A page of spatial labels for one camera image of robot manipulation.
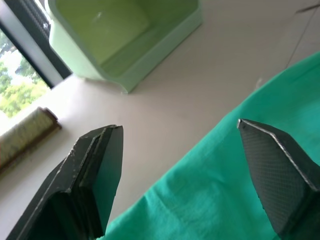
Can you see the light green plastic bin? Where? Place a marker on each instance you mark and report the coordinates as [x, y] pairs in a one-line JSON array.
[[112, 37]]

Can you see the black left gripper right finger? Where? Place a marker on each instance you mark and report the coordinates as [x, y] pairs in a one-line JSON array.
[[277, 175]]

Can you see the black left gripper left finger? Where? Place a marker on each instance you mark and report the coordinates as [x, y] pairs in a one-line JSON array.
[[75, 180]]

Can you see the rolled patterned mat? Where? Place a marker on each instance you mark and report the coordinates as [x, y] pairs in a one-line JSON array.
[[25, 132]]

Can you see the green shorts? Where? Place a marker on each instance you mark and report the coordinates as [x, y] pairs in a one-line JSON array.
[[200, 195]]

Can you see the dark window frame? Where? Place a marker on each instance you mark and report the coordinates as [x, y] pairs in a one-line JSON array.
[[30, 32]]

